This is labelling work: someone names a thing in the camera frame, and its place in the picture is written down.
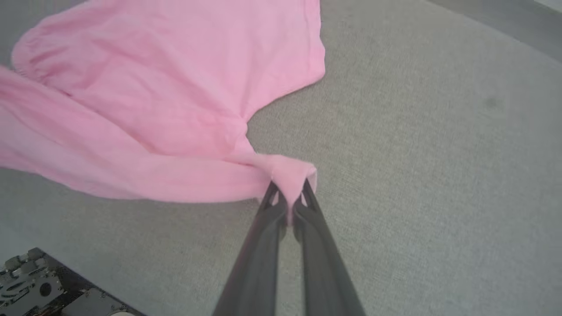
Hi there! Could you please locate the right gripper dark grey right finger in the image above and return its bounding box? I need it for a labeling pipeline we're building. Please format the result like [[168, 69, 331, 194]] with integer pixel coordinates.
[[292, 179, 366, 316]]

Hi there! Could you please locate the pink garment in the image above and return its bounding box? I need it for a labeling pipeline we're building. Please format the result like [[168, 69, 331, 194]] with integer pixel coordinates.
[[0, 0, 326, 227]]

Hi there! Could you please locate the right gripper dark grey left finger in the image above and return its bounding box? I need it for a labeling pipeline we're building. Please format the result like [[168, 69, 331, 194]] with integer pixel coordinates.
[[213, 181, 289, 316]]

